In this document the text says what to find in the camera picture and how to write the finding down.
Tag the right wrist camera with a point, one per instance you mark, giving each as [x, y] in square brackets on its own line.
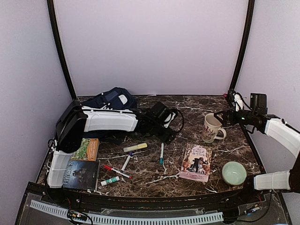
[235, 99]

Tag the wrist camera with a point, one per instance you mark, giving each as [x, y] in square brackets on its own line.
[169, 119]
[235, 99]

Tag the orange Treehouse book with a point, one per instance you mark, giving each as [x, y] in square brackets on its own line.
[87, 151]

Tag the pink Taming of Shrew book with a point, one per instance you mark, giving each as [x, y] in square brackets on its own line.
[196, 163]

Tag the red capped white marker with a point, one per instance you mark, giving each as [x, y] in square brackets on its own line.
[117, 171]

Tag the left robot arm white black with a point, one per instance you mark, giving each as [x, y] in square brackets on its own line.
[78, 120]

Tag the dark Wuthering Heights book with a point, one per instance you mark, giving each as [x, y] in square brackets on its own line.
[81, 175]

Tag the left black frame post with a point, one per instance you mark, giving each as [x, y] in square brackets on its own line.
[59, 48]

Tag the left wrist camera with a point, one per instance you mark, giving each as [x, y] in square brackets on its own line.
[169, 119]

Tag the cream floral ceramic mug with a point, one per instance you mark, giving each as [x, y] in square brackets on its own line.
[212, 129]

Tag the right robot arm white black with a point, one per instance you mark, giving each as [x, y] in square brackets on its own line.
[255, 115]

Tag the navy blue student backpack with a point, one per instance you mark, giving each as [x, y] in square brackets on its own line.
[117, 99]

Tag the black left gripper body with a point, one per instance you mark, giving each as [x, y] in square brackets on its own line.
[166, 137]

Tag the teal capped white marker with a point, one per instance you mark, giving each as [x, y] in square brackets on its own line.
[161, 153]

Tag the black frame post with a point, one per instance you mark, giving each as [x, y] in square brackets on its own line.
[244, 43]
[59, 48]

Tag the white slotted cable duct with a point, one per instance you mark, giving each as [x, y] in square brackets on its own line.
[124, 217]

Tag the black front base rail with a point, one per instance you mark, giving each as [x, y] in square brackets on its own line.
[264, 208]

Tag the right black frame post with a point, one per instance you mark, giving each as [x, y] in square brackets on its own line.
[244, 43]

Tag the yellow highlighter pen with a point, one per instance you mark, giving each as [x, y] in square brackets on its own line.
[135, 147]

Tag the green white glue stick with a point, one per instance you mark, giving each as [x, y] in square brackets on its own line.
[110, 181]

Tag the purple capped white marker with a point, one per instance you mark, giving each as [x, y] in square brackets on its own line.
[126, 162]

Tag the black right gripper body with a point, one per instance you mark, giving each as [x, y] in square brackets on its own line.
[249, 120]

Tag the pale green ceramic bowl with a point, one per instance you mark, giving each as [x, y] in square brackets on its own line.
[234, 173]

